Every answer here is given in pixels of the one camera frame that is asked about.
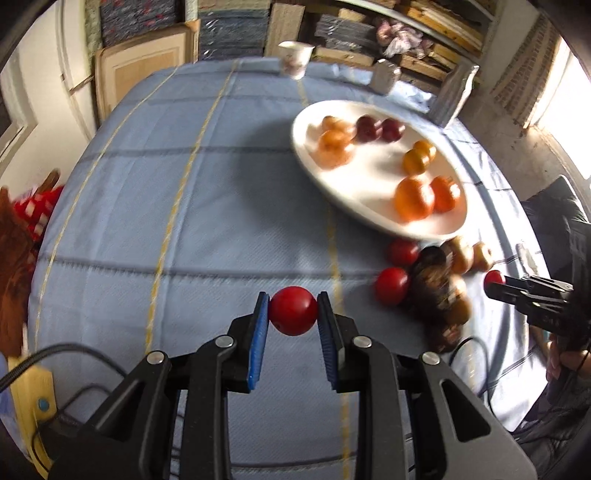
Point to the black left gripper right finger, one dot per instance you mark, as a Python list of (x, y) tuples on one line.
[(333, 347)]

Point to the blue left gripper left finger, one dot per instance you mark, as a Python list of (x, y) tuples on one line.
[(256, 339)]

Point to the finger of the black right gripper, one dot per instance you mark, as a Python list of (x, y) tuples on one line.
[(515, 293)]

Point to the yellow russet apple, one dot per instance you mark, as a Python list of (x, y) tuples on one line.
[(462, 254)]

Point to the large orange mandarin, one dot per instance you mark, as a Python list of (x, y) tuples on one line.
[(414, 199)]

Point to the red cherry tomato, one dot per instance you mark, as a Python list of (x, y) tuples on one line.
[(494, 277)]

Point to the right hand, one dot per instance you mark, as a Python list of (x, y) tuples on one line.
[(570, 361)]

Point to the tan wrinkled fruit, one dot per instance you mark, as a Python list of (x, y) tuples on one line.
[(483, 260)]

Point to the white round plate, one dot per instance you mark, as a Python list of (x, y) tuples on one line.
[(365, 187)]

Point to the small yellow-orange fruit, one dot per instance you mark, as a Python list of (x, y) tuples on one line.
[(415, 162)]

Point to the blue checked tablecloth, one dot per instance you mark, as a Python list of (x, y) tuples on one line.
[(189, 201)]

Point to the small tan fruit on plate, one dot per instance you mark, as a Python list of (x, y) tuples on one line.
[(334, 149)]

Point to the dark purple plum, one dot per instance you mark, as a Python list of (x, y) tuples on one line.
[(392, 130), (368, 129)]

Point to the silver drink can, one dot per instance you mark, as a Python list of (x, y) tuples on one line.
[(385, 75)]

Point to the brown and red cloth pile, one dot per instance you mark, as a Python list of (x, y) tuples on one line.
[(23, 225)]

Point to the wooden storage shelf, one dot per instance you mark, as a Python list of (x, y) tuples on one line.
[(344, 32)]

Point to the pink crumpled cloth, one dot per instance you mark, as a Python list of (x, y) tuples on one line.
[(396, 38)]

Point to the white paper cup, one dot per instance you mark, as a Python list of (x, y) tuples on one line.
[(294, 58)]

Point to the beige cabinet door panel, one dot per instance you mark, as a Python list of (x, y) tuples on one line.
[(120, 67)]

